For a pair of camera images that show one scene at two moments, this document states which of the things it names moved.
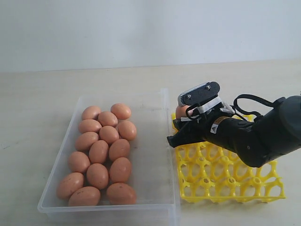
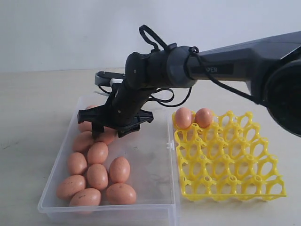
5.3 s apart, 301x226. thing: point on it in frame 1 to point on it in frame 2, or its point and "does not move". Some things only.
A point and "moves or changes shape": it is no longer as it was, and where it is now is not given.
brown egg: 99,151 does not move
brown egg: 119,148 moves or changes shape
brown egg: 97,176 does not move
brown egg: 119,193 does not move
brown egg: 120,170 does not move
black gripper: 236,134 to 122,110
